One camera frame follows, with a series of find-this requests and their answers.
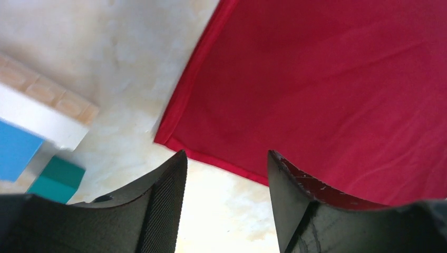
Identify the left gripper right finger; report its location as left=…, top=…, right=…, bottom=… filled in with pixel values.
left=268, top=150, right=446, bottom=252

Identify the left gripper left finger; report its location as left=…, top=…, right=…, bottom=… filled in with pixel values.
left=1, top=151, right=188, bottom=252

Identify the teal cube block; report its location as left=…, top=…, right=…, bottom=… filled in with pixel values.
left=27, top=156, right=85, bottom=204

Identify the red cloth napkin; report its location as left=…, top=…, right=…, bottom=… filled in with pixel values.
left=154, top=1, right=446, bottom=205

